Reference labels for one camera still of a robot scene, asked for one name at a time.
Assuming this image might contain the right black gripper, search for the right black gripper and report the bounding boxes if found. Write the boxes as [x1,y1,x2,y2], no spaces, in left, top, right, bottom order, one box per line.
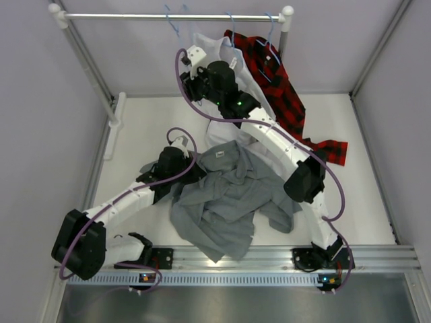
[180,64,223,107]

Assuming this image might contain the grey shirt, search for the grey shirt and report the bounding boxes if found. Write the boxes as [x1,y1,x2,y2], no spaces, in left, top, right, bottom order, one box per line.
[170,141,302,262]

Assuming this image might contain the light blue hanger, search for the light blue hanger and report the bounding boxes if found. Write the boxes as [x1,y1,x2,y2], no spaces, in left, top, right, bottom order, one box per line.
[164,1,189,55]

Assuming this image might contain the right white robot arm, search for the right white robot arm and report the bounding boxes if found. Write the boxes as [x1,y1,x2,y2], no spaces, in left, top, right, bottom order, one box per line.
[176,57,343,271]

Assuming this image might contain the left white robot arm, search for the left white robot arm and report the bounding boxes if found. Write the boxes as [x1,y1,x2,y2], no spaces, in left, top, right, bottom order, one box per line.
[51,146,206,280]

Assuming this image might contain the white shirt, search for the white shirt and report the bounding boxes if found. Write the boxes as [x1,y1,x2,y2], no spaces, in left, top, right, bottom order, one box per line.
[193,33,289,180]

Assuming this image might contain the blue hanger under white shirt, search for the blue hanger under white shirt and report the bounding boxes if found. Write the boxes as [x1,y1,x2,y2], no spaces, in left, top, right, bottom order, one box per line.
[224,11,246,52]

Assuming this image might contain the blue hanger under plaid shirt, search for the blue hanger under plaid shirt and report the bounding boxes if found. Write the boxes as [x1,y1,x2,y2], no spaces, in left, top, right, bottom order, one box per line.
[255,12,281,83]

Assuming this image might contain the red black plaid shirt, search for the red black plaid shirt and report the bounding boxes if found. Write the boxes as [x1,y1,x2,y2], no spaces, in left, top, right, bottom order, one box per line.
[241,36,348,166]

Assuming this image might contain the white rack foot bar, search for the white rack foot bar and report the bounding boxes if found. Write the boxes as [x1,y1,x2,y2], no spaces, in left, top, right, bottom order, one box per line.
[103,92,127,161]

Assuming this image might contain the right rack upright pole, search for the right rack upright pole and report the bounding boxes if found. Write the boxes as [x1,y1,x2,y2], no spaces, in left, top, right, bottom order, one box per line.
[278,24,290,61]

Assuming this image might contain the rack upright pole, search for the rack upright pole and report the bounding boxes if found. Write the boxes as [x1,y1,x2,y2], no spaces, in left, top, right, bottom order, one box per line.
[278,24,290,61]
[57,20,119,127]

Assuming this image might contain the left rack upright pole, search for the left rack upright pole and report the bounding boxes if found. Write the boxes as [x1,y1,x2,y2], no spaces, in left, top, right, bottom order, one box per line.
[57,20,119,127]

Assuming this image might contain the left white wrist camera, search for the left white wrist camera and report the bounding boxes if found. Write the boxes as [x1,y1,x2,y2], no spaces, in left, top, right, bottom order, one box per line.
[170,135,189,158]

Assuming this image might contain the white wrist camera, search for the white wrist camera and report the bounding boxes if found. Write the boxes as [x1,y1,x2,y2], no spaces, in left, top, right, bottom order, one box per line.
[181,45,207,79]
[170,135,189,158]

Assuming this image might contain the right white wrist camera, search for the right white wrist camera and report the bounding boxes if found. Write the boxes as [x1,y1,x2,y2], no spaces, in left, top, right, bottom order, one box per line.
[181,45,207,79]

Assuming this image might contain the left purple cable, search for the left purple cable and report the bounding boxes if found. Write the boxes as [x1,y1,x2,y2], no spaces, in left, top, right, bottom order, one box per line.
[59,127,198,281]

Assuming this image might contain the purple cable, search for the purple cable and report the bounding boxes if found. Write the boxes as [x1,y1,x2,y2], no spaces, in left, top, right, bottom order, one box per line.
[59,127,198,281]
[174,48,356,293]

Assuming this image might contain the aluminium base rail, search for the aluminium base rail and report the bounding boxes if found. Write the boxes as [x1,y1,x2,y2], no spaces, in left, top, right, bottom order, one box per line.
[165,245,421,273]

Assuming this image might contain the metal clothes rail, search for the metal clothes rail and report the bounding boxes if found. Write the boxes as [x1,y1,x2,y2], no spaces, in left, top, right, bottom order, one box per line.
[48,3,294,30]

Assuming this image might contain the perforated cable duct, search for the perforated cable duct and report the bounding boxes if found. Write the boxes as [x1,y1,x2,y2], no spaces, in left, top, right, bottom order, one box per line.
[68,271,326,287]

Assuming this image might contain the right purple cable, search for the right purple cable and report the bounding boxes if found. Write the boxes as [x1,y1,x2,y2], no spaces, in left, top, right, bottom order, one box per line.
[174,48,356,293]

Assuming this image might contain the right aluminium frame post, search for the right aluminium frame post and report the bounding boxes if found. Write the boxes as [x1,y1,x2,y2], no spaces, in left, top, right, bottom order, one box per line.
[349,0,413,98]

